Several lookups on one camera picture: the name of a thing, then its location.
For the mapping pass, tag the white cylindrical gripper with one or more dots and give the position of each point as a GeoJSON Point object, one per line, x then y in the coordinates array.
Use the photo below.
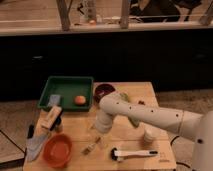
{"type": "Point", "coordinates": [103, 122]}

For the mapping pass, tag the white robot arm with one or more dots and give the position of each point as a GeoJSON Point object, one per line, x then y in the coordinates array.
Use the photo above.
{"type": "Point", "coordinates": [193, 126]}

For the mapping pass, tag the dark red bowl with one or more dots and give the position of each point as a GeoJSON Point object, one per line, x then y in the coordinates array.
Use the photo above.
{"type": "Point", "coordinates": [102, 90]}

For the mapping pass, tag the orange round fruit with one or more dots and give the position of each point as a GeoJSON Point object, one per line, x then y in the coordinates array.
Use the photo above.
{"type": "Point", "coordinates": [80, 100]}

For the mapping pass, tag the green vegetable toy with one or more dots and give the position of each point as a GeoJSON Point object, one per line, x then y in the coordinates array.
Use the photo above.
{"type": "Point", "coordinates": [135, 123]}

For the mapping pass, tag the white salt shaker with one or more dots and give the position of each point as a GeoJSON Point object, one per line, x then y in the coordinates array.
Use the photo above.
{"type": "Point", "coordinates": [148, 136]}

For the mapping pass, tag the green plastic tray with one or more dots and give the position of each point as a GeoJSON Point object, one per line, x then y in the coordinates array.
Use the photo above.
{"type": "Point", "coordinates": [67, 87]}

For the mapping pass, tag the wooden scrub brush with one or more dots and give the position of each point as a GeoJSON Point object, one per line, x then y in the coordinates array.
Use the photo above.
{"type": "Point", "coordinates": [51, 117]}

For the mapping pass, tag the orange plastic bowl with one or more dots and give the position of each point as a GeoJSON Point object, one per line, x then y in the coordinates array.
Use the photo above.
{"type": "Point", "coordinates": [57, 151]}

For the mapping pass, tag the grey blade kitchen knife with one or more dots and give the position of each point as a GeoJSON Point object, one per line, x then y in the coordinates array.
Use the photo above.
{"type": "Point", "coordinates": [34, 144]}

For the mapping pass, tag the white handled dish brush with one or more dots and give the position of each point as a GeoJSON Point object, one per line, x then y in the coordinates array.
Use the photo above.
{"type": "Point", "coordinates": [120, 155]}

